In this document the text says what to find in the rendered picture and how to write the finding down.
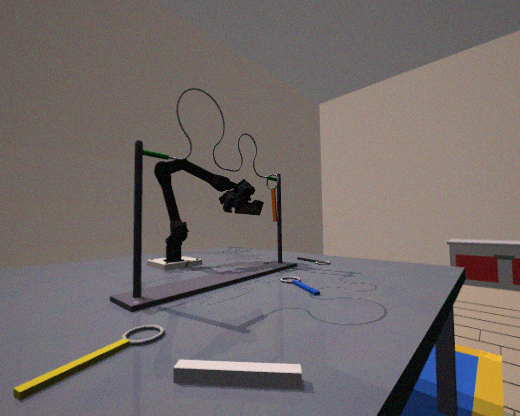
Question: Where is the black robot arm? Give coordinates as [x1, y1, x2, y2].
[154, 159, 255, 263]

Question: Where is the yellow handled loop tool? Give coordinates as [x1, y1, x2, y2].
[14, 325, 165, 400]

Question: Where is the grey loop with orange handle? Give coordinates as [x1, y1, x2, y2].
[266, 174, 279, 222]

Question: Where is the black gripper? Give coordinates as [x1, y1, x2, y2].
[223, 194, 264, 215]

